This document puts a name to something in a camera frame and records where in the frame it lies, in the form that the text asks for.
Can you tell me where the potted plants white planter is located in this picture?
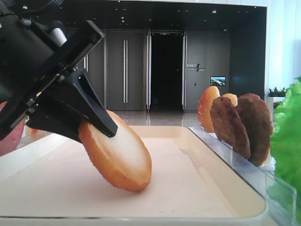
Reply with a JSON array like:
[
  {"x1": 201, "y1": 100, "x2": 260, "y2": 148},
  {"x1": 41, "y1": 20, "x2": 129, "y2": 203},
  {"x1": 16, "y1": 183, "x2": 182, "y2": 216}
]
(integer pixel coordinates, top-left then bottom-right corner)
[{"x1": 267, "y1": 87, "x2": 286, "y2": 114}]

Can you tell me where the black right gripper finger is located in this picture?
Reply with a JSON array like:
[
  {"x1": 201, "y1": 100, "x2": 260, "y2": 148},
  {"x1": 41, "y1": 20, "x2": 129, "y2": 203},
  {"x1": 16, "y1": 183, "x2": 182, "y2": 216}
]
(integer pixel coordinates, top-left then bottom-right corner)
[{"x1": 26, "y1": 89, "x2": 83, "y2": 142}]

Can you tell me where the green lettuce leaf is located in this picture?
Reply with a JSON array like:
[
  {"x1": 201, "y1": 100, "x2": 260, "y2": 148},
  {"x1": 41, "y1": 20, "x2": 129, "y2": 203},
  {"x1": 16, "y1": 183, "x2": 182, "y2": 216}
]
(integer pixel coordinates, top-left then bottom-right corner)
[{"x1": 270, "y1": 77, "x2": 301, "y2": 217}]

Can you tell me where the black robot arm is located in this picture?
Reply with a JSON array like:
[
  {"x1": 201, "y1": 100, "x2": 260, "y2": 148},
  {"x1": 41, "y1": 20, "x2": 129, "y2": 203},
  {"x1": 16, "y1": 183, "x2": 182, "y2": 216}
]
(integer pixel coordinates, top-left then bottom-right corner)
[{"x1": 0, "y1": 0, "x2": 118, "y2": 141}]

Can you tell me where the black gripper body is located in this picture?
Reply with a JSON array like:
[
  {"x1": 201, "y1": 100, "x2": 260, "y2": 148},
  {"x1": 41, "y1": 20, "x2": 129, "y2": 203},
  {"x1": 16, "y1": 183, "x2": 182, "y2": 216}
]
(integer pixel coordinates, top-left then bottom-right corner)
[{"x1": 0, "y1": 20, "x2": 104, "y2": 138}]

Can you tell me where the brown meat patty outer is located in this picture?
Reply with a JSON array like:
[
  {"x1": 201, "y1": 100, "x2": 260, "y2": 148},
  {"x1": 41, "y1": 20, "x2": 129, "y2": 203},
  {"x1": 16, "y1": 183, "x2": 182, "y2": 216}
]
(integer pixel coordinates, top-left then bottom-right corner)
[{"x1": 237, "y1": 93, "x2": 273, "y2": 166}]

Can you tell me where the small wall display screen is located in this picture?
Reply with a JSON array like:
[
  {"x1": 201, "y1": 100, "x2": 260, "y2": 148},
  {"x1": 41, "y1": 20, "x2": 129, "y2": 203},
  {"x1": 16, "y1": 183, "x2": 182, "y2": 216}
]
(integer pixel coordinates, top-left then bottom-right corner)
[{"x1": 210, "y1": 76, "x2": 226, "y2": 86}]

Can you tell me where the brown meat patty near tray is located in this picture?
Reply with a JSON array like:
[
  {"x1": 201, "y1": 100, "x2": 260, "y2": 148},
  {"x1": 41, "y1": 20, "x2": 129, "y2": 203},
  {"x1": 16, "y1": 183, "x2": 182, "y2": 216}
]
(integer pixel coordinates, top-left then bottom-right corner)
[{"x1": 210, "y1": 97, "x2": 251, "y2": 159}]

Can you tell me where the clear acrylic rack right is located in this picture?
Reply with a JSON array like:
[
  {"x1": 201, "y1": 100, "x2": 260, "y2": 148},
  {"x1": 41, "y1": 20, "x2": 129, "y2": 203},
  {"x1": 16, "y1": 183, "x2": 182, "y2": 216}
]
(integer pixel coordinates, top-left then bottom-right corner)
[{"x1": 190, "y1": 124, "x2": 300, "y2": 226}]

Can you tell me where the cream rectangular tray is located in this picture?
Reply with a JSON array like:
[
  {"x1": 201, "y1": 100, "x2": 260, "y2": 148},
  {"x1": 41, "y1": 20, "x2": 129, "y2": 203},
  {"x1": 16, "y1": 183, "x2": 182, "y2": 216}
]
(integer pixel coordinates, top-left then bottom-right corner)
[{"x1": 0, "y1": 126, "x2": 269, "y2": 226}]

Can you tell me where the bun half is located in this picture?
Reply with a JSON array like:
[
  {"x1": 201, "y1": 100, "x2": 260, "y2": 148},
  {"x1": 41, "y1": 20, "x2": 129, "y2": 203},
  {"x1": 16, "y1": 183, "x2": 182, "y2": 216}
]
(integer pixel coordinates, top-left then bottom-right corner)
[
  {"x1": 79, "y1": 111, "x2": 152, "y2": 192},
  {"x1": 197, "y1": 86, "x2": 220, "y2": 133},
  {"x1": 222, "y1": 93, "x2": 238, "y2": 106}
]

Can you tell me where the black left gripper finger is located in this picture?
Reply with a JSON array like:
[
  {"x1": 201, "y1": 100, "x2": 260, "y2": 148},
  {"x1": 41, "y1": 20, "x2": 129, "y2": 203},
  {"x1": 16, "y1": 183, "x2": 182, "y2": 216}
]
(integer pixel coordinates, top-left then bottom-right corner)
[{"x1": 63, "y1": 69, "x2": 118, "y2": 137}]

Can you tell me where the clear acrylic rack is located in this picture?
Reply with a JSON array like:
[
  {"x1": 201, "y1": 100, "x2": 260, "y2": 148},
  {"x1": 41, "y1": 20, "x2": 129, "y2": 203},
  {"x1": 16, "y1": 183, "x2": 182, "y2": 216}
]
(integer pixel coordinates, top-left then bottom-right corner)
[
  {"x1": 17, "y1": 126, "x2": 52, "y2": 149},
  {"x1": 190, "y1": 124, "x2": 300, "y2": 226}
]

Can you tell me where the clear acrylic rack left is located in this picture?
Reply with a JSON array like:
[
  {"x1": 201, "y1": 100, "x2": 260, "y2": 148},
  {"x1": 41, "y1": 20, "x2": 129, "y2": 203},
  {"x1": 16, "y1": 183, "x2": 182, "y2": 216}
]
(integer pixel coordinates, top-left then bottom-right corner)
[{"x1": 17, "y1": 126, "x2": 52, "y2": 149}]

